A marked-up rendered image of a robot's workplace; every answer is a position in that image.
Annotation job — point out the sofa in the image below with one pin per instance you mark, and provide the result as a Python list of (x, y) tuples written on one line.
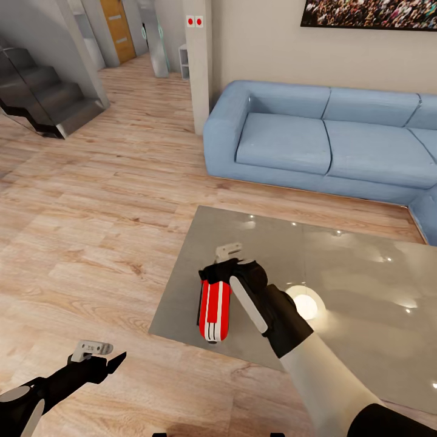
[(369, 145)]

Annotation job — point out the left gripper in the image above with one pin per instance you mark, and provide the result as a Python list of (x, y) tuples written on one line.
[(94, 370)]

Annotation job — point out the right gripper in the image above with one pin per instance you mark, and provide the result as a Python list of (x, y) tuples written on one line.
[(215, 273)]

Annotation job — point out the radio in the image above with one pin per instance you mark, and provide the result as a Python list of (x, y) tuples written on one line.
[(213, 311)]

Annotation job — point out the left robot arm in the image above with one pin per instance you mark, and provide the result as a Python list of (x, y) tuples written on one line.
[(21, 408)]

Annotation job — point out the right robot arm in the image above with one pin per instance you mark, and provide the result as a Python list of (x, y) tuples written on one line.
[(339, 404)]

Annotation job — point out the door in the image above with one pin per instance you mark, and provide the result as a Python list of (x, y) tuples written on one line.
[(116, 20)]

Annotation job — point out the stairs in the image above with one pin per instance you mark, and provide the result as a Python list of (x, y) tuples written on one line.
[(35, 97)]

